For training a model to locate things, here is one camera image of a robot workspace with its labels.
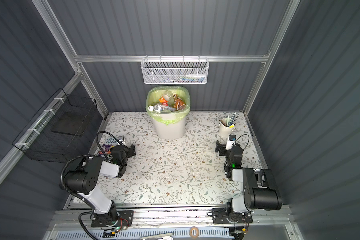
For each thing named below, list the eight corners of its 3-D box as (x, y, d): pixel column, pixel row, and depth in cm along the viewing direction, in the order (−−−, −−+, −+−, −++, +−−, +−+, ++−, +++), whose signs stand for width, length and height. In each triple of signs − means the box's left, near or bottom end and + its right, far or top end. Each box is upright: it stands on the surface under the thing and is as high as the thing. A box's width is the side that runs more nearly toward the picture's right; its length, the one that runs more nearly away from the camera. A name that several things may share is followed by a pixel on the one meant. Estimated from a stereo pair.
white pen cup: (219, 137, 108) (222, 127, 99) (217, 127, 114) (220, 117, 105) (230, 137, 108) (234, 127, 99) (227, 127, 114) (231, 117, 105)
